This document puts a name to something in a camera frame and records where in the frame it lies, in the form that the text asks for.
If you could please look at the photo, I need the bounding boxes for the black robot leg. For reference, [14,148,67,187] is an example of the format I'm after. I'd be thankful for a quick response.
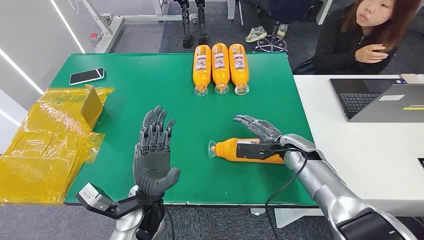
[173,0,194,50]
[194,0,210,46]

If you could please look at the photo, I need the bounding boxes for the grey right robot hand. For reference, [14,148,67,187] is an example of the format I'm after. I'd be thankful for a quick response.
[232,114,284,144]

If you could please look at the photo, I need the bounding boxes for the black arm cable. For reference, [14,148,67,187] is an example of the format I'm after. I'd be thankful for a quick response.
[264,147,310,240]

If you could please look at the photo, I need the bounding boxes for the person's hand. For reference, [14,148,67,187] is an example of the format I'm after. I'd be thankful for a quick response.
[354,43,389,64]

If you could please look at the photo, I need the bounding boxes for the chrome office chair base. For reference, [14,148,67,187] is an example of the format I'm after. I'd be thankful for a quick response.
[254,23,289,54]

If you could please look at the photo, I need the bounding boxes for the black smartphone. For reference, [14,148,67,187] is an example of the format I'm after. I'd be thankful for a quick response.
[69,67,106,86]

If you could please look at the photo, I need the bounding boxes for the white desk frame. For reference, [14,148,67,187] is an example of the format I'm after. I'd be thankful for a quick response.
[81,0,238,54]

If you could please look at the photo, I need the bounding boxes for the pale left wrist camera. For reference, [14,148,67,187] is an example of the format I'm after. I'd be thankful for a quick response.
[75,182,140,220]

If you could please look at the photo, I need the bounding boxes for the yellow plastic wrapped box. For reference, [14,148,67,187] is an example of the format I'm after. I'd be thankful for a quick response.
[0,85,116,205]

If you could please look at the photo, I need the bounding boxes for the grey laptop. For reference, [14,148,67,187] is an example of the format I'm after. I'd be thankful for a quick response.
[329,78,424,124]

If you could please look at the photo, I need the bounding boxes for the green table mat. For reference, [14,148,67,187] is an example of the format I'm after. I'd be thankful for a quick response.
[49,52,318,207]

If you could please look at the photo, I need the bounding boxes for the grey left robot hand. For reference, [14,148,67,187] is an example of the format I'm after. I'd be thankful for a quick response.
[132,105,182,201]

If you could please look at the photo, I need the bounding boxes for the orange bottle with clear cap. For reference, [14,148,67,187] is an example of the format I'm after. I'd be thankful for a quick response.
[228,43,250,96]
[192,44,212,97]
[207,138,286,165]
[211,43,231,96]

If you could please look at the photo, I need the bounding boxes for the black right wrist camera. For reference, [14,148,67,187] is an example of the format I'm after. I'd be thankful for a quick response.
[235,140,286,162]

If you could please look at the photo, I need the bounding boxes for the person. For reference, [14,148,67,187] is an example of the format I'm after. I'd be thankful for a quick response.
[292,0,424,76]
[245,0,324,44]

